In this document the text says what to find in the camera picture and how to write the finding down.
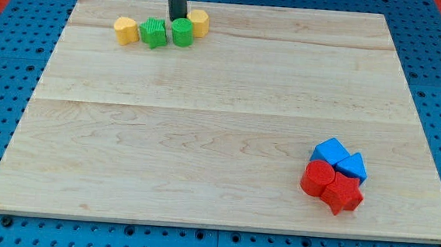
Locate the light wooden board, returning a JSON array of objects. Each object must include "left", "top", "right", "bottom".
[{"left": 0, "top": 0, "right": 441, "bottom": 243}]

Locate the red star block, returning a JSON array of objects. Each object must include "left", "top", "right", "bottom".
[{"left": 321, "top": 172, "right": 364, "bottom": 216}]

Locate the yellow hexagon block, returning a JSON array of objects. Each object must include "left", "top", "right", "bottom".
[{"left": 187, "top": 9, "right": 210, "bottom": 38}]

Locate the red cylinder block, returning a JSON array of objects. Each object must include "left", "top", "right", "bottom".
[{"left": 300, "top": 160, "right": 335, "bottom": 197}]

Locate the blue cube block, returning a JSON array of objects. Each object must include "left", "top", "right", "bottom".
[{"left": 310, "top": 137, "right": 351, "bottom": 166}]

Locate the blue triangle block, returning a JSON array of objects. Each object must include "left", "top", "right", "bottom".
[{"left": 335, "top": 152, "right": 367, "bottom": 185}]

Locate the yellow heart block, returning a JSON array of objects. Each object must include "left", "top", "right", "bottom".
[{"left": 113, "top": 17, "right": 140, "bottom": 46}]

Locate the green cylinder block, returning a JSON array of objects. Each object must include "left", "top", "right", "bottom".
[{"left": 171, "top": 18, "right": 194, "bottom": 47}]

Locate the green star block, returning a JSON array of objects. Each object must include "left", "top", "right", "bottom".
[{"left": 139, "top": 17, "right": 168, "bottom": 50}]

